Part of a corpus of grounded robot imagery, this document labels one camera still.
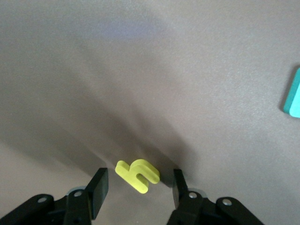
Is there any yellow foam lowercase h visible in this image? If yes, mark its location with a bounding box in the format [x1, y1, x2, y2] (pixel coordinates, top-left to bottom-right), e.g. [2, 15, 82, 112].
[114, 158, 161, 195]

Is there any brown table cover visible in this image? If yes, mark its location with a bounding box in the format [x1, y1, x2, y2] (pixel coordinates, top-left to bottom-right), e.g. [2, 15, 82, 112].
[0, 0, 300, 225]

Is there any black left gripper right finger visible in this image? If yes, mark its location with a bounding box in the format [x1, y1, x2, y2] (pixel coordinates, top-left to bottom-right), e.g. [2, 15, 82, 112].
[167, 168, 265, 225]

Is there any teal foam uppercase R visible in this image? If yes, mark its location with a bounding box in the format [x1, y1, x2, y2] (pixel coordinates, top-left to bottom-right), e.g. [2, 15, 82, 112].
[280, 67, 300, 119]

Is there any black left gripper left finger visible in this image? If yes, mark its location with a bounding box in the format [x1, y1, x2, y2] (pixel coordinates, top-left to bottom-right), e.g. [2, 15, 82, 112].
[0, 167, 110, 225]

